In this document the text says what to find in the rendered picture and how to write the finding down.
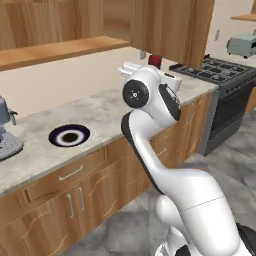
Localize wooden wall shelf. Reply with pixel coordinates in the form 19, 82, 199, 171
230, 13, 256, 23

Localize grey stand mixer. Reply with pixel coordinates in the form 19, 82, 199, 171
0, 95, 25, 163

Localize dark red cup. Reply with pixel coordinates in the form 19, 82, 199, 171
147, 54, 164, 70

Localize wooden cupboard run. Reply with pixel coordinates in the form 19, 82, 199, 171
117, 91, 214, 201

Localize silver cupboard door handle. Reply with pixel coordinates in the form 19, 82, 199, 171
66, 193, 76, 219
77, 186, 86, 212

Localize wooden wall cupboards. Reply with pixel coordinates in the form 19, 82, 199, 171
0, 0, 216, 71

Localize black gas stove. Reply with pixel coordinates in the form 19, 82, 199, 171
168, 55, 256, 157

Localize silver drawer handle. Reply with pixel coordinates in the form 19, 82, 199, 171
58, 164, 85, 182

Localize grey toaster oven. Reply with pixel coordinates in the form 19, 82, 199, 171
226, 29, 256, 60

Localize dark blue white-ringed plate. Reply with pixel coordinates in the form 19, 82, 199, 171
48, 123, 91, 148

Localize wooden cupboard door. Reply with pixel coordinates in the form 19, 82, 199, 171
74, 159, 130, 238
0, 190, 78, 256

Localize wooden drawer front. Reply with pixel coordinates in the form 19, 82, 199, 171
22, 147, 110, 205

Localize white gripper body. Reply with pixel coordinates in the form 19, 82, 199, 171
117, 61, 144, 79

